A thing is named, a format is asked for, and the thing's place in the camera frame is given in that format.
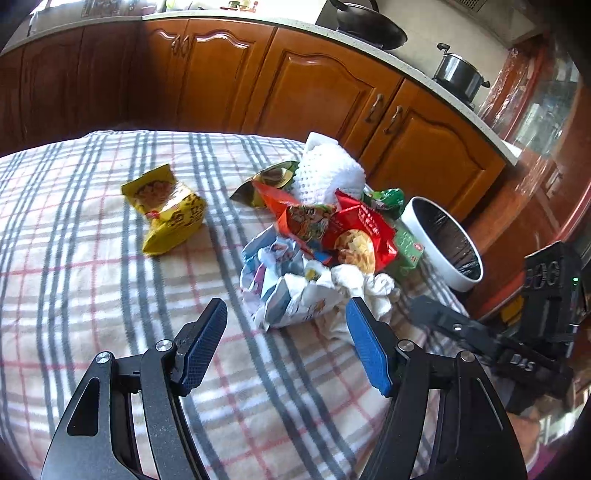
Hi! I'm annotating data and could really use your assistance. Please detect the white tissue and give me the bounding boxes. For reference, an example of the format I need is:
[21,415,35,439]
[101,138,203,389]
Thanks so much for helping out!
[315,264,401,344]

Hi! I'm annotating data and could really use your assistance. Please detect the white blue paper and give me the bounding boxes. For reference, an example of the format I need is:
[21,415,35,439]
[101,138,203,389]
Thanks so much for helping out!
[239,226,346,331]

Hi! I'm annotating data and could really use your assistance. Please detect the red snack wrapper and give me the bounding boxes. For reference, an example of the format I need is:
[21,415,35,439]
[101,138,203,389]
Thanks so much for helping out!
[322,190,398,274]

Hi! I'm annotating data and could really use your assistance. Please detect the yellow snack packet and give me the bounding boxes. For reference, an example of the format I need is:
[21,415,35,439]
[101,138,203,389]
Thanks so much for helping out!
[121,164,207,256]

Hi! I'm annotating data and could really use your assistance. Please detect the orange snack wrapper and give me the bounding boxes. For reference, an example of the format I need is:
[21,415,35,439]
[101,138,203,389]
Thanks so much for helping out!
[252,180,337,255]

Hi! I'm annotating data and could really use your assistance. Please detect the green snack bag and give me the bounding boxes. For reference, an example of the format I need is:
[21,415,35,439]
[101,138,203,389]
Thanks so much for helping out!
[363,185,425,281]

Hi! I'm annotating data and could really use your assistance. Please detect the gold foil wrapper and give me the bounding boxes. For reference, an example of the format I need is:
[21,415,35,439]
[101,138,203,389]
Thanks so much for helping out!
[229,160,298,208]

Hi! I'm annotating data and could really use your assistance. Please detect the wooden base kitchen cabinets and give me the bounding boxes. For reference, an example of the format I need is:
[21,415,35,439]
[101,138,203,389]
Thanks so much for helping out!
[1,17,515,220]

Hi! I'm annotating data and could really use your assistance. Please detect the right hand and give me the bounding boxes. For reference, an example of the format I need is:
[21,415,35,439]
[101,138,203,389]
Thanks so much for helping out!
[508,413,541,471]

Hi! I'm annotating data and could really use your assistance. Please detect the plaid checkered tablecloth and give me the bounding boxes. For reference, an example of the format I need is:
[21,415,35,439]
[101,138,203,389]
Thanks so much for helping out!
[0,129,468,480]

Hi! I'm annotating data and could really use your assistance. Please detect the black wok pan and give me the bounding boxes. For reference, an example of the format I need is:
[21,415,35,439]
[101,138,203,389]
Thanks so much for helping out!
[329,0,408,51]

